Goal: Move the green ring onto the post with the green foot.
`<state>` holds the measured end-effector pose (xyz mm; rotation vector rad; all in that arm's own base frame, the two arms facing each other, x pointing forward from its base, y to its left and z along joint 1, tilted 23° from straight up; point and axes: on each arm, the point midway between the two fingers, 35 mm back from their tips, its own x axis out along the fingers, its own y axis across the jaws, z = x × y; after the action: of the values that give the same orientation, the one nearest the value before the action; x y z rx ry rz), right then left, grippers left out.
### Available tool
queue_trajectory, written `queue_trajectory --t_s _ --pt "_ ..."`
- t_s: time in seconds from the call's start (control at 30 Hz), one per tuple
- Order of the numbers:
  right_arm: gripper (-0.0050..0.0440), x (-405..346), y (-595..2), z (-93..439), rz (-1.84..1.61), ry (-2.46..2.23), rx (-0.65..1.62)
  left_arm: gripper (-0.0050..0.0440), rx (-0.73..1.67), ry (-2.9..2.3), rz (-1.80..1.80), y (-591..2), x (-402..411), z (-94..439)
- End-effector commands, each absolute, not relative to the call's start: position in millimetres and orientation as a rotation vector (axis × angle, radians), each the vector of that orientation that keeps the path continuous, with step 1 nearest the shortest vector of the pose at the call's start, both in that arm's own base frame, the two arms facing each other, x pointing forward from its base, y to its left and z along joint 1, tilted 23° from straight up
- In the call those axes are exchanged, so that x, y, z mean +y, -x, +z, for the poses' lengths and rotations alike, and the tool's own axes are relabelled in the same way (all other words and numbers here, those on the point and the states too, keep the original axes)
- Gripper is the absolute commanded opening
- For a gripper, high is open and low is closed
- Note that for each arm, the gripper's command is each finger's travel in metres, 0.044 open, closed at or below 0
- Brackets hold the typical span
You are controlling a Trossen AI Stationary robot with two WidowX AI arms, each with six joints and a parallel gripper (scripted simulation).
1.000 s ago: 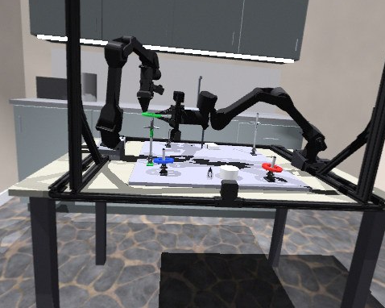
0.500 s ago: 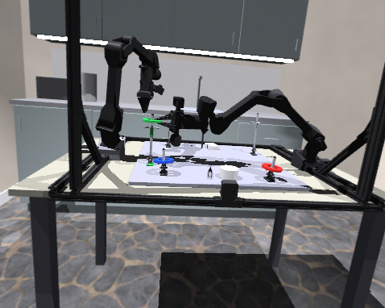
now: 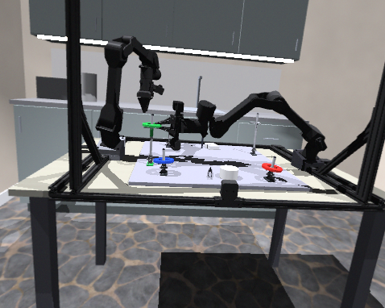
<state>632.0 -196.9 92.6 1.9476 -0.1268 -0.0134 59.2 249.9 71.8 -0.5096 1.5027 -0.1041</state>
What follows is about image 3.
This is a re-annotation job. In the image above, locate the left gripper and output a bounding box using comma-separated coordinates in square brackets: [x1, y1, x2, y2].
[137, 78, 154, 113]

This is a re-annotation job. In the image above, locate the grey post with side pins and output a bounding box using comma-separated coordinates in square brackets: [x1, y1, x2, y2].
[250, 113, 259, 156]

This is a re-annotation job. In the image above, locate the dark grey post with green foot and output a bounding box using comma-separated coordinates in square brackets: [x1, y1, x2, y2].
[144, 114, 159, 166]

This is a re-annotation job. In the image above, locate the white notepad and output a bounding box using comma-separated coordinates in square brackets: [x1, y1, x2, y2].
[205, 144, 220, 150]

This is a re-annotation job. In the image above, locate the white short cylinder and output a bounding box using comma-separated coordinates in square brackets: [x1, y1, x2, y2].
[219, 165, 238, 180]

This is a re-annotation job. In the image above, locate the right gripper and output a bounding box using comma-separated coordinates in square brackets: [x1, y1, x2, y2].
[155, 101, 197, 151]

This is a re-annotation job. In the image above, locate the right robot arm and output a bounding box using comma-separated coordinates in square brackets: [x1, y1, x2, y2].
[195, 90, 327, 161]

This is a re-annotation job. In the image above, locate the red ring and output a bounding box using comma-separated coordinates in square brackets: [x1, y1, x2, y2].
[262, 163, 283, 173]

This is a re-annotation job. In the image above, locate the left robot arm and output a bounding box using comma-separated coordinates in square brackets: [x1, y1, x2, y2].
[96, 35, 161, 148]

